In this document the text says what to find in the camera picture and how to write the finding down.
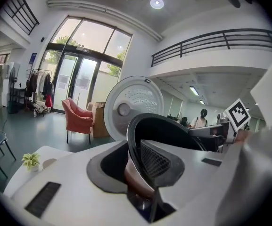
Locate white rice cooker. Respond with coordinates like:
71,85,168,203
104,76,165,143

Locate black standing fan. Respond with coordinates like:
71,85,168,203
8,66,19,114

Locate long black balcony railing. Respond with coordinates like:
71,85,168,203
151,29,272,68

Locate small potted plant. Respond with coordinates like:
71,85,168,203
21,152,42,173

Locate round ceiling light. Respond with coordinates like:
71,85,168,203
149,0,165,9

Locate cardboard box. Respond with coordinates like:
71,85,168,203
91,101,111,138

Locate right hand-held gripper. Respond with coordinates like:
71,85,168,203
188,98,252,146

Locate short black balcony railing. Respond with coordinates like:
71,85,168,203
2,0,40,36

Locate glass entrance door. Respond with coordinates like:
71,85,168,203
41,16,133,114

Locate black pot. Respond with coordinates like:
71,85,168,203
124,113,208,201

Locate clothes rack with garments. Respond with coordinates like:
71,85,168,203
24,69,55,116

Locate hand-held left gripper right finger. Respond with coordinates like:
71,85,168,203
140,139,244,226

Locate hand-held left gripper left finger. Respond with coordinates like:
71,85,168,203
3,139,151,226

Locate white cabinet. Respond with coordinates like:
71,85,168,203
0,64,10,108

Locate pink armchair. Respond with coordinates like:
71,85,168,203
61,97,94,145

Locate blue wall sign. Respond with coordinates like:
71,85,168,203
29,52,38,71

